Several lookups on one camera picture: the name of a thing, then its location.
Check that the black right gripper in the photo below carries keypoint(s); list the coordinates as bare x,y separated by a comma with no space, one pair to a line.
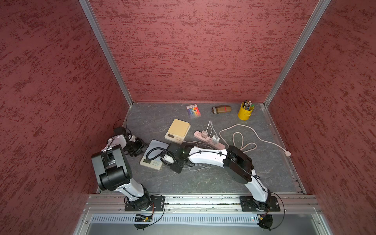
177,170

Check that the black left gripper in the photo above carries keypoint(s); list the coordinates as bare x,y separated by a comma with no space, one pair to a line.
141,145

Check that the small white charger block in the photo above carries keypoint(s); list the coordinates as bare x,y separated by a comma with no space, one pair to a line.
215,139

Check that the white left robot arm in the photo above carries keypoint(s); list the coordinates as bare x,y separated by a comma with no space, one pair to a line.
113,171

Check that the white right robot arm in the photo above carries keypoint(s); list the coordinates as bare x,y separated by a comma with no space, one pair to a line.
236,163

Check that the white electronic scale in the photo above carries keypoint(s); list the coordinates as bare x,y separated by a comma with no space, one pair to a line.
156,163

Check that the pink power strip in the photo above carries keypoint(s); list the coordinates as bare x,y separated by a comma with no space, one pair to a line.
208,140

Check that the rainbow highlighter pack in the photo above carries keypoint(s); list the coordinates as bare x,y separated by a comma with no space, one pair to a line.
193,111

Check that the plaid brown glasses case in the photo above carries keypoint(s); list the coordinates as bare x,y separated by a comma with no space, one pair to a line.
221,109

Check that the yellow metal pencil bucket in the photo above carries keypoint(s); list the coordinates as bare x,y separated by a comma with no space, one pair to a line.
243,114

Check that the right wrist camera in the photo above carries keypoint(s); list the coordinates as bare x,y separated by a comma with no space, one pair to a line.
167,159

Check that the pink usb wall adapter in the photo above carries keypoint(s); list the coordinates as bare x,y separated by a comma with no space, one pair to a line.
204,134

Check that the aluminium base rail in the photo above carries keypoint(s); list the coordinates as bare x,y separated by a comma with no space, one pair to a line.
199,209

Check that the aluminium corner post left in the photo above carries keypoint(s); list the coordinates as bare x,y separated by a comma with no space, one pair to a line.
90,15

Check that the aluminium corner post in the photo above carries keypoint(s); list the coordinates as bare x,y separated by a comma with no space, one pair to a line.
90,15
301,42

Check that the aluminium corner post right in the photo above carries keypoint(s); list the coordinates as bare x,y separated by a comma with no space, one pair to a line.
301,42

